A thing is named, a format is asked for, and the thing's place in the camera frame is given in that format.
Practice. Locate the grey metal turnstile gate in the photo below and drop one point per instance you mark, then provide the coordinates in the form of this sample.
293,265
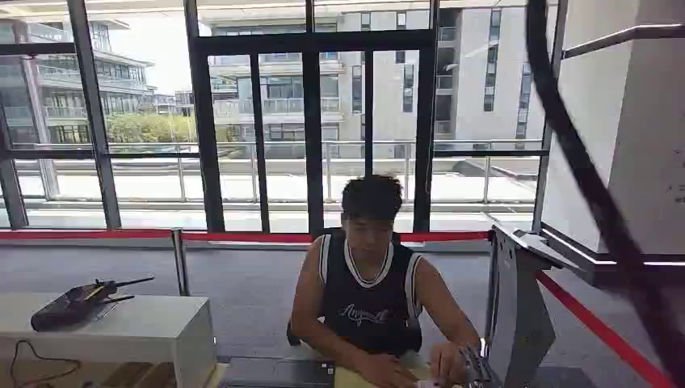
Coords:
516,316

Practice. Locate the red barrier belt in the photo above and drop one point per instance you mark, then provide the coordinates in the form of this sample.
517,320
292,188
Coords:
599,328
257,237
80,234

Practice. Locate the steel handrail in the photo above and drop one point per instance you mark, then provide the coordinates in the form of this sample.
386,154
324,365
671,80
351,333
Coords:
621,36

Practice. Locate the dark laptop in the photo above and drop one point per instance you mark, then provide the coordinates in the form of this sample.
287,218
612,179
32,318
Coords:
278,374

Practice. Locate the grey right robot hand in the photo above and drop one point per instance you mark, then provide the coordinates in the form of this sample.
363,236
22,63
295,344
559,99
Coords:
479,369

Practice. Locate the white table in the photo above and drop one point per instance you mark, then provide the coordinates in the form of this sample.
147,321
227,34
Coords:
134,326

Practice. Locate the yellow sheet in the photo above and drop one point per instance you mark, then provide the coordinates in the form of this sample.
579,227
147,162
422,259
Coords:
348,379

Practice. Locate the steel balcony railing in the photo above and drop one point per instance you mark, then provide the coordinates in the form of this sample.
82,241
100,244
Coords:
251,147

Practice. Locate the black door frame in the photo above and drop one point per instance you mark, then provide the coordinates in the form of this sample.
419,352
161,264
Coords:
313,134

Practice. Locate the steel stanchion post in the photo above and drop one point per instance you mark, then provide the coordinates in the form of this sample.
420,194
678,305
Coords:
181,262

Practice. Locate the person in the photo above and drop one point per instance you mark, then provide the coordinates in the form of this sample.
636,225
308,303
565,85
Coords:
369,300

